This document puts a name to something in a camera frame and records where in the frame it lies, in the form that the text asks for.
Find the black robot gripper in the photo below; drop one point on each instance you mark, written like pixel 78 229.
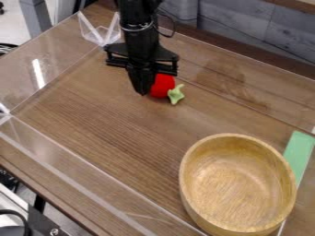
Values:
pixel 161 61

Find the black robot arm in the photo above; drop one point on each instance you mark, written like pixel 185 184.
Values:
pixel 139 24

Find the red plush fruit green stem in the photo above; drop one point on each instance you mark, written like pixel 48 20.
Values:
pixel 166 89

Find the round wooden bowl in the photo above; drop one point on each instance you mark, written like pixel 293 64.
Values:
pixel 237 185

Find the green tape strip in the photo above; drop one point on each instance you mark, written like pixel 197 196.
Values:
pixel 298 153

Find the black metal table leg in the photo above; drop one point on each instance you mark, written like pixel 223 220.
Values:
pixel 39 205

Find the clear acrylic corner bracket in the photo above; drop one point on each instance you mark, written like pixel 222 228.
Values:
pixel 100 35

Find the clear acrylic enclosure wall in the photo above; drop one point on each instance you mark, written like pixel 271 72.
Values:
pixel 99 149

